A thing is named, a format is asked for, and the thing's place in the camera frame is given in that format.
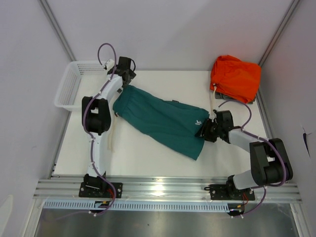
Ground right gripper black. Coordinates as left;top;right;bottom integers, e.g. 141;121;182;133
195;118;222;143

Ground teal green shorts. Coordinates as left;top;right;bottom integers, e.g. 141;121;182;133
113;85;209;160

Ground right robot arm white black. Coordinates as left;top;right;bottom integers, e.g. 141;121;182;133
196;111;293;200

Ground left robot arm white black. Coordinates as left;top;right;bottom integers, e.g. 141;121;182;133
81;56;136;180

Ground grey folded shorts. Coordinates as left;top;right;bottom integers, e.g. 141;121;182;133
210;92;243;107

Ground orange folded shorts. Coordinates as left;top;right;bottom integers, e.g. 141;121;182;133
210;55;261;103

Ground white plastic basket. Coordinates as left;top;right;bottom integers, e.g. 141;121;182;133
54;61;107;112

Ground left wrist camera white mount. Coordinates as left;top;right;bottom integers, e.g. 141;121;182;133
102;59;116;73

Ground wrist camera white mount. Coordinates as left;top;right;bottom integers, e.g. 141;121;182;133
102;59;116;73
212;110;217;121

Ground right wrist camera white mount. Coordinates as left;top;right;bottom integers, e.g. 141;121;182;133
212;110;217;121

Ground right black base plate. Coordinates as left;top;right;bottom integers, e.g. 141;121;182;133
204;184;255;201

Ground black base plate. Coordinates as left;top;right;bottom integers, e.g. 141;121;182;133
79;182;123;198
204;184;255;201

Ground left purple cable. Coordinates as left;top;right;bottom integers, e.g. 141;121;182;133
82;43;117;218

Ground aluminium mounting rail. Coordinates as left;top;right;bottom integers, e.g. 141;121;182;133
33;176;302;203

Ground left aluminium frame post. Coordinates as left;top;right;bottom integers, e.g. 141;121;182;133
38;0;76;62

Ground aluminium frame post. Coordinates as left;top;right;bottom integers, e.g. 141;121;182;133
258;0;302;67
38;0;76;62

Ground white slotted cable duct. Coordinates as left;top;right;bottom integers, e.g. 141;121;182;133
43;199;230;213

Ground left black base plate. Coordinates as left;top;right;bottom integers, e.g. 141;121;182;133
79;182;123;198

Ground right aluminium frame post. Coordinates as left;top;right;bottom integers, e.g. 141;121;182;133
258;0;302;67

